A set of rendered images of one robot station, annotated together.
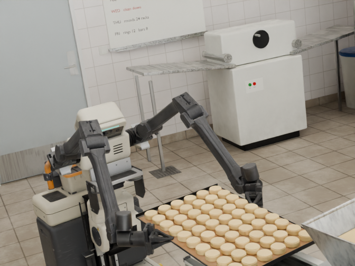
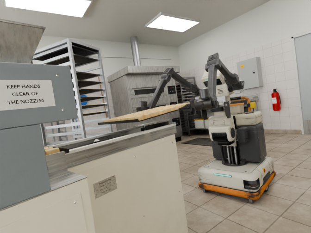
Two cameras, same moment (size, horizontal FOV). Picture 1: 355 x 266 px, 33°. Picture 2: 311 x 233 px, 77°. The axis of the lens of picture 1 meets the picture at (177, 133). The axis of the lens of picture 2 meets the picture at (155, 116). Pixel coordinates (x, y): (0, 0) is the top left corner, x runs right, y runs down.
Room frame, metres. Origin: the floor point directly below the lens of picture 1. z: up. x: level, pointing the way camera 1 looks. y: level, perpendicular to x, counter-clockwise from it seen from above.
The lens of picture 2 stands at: (1.67, -1.41, 1.02)
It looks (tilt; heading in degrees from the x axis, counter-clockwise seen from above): 3 degrees down; 76
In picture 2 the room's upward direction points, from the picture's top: 8 degrees counter-clockwise
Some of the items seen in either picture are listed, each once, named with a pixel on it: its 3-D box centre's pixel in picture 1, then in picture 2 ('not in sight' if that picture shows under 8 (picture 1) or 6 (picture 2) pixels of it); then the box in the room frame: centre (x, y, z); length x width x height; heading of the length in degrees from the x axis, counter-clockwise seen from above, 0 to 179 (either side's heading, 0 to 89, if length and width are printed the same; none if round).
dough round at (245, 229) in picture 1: (245, 229); not in sight; (1.92, -0.19, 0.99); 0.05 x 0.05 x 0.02
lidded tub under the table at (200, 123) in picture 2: not in sight; (203, 122); (4.47, 3.88, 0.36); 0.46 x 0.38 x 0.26; 19
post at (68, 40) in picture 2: not in sight; (82, 122); (1.44, 0.71, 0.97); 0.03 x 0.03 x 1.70; 52
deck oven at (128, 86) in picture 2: not in sight; (148, 108); (2.83, 3.75, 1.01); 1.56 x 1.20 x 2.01; 21
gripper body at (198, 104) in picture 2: (254, 192); (196, 106); (2.24, -0.28, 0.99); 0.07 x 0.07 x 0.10; 76
